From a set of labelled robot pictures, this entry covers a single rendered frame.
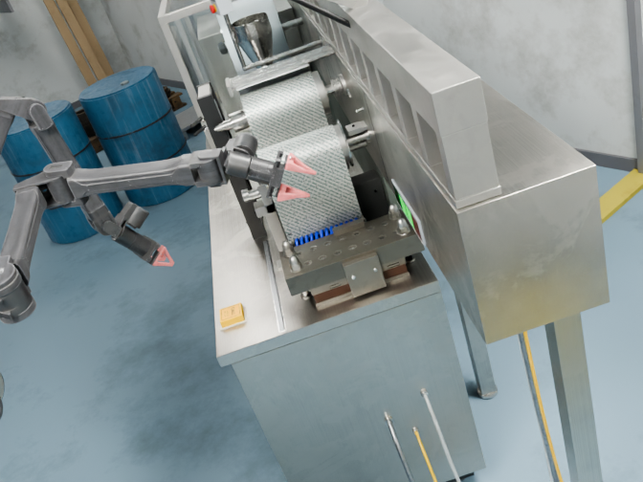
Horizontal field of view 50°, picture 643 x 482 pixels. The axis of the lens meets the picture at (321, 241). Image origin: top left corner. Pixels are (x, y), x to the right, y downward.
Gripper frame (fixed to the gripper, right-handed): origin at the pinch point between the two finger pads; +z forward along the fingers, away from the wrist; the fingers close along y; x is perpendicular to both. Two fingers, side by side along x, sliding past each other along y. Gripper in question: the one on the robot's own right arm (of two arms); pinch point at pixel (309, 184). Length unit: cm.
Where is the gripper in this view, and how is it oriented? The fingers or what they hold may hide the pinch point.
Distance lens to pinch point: 165.2
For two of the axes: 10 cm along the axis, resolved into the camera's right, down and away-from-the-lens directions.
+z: 9.6, 2.5, 0.7
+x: -0.5, 4.5, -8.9
